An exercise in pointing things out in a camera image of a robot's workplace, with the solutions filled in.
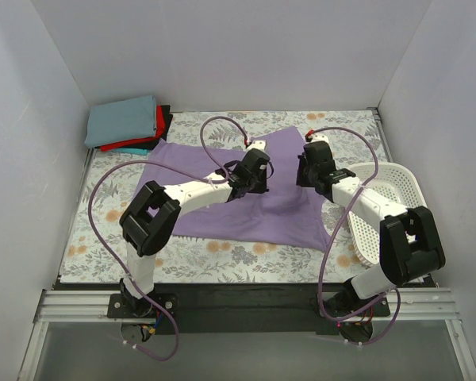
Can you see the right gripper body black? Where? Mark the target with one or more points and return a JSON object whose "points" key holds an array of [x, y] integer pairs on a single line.
{"points": [[304, 178]]}

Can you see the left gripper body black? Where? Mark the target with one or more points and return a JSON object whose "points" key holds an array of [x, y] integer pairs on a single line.
{"points": [[259, 184]]}

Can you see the purple t shirt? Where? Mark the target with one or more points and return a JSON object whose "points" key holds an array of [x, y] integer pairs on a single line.
{"points": [[287, 214]]}

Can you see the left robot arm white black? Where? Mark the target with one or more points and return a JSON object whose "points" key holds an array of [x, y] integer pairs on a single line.
{"points": [[150, 219]]}

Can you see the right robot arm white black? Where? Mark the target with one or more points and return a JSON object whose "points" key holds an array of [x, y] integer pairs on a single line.
{"points": [[409, 243]]}

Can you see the white plastic basket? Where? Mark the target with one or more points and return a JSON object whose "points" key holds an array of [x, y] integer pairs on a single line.
{"points": [[398, 184]]}

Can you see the folded red t shirt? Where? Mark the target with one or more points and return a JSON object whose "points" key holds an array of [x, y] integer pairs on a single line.
{"points": [[142, 141]]}

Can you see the folded teal t shirt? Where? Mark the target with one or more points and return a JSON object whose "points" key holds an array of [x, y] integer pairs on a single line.
{"points": [[134, 151]]}

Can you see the folded grey-blue t shirt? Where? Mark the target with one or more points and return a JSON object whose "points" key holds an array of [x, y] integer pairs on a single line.
{"points": [[122, 120]]}

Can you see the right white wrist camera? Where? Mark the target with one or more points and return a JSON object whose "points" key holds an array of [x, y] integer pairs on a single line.
{"points": [[316, 137]]}

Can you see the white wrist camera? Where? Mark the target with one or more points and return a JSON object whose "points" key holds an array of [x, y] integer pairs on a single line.
{"points": [[260, 145], [316, 137]]}

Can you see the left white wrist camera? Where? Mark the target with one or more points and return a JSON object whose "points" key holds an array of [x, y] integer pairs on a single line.
{"points": [[260, 145]]}

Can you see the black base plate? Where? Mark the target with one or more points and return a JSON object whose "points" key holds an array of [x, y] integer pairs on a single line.
{"points": [[255, 307]]}

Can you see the aluminium frame rail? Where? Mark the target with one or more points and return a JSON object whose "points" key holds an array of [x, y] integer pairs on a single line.
{"points": [[88, 335]]}

